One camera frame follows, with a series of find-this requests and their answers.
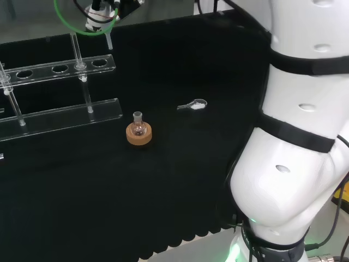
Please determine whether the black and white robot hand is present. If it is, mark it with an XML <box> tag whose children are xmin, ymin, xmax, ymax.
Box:
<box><xmin>84</xmin><ymin>0</ymin><xmax>146</xmax><ymax>33</ymax></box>

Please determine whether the clear round-bottom flask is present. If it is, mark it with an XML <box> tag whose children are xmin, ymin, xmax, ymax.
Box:
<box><xmin>131</xmin><ymin>111</ymin><xmax>147</xmax><ymax>137</ymax></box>

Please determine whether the black bench cloth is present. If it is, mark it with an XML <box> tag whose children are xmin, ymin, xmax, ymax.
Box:
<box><xmin>0</xmin><ymin>9</ymin><xmax>271</xmax><ymax>261</ymax></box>

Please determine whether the yellow stop button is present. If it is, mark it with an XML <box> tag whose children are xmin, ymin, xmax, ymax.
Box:
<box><xmin>332</xmin><ymin>182</ymin><xmax>349</xmax><ymax>204</ymax></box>

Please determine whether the green cable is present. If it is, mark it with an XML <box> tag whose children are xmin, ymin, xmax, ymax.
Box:
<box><xmin>53</xmin><ymin>0</ymin><xmax>119</xmax><ymax>37</ymax></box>

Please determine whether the cork ring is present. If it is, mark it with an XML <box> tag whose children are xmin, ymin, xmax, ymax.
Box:
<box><xmin>125</xmin><ymin>122</ymin><xmax>153</xmax><ymax>147</ymax></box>

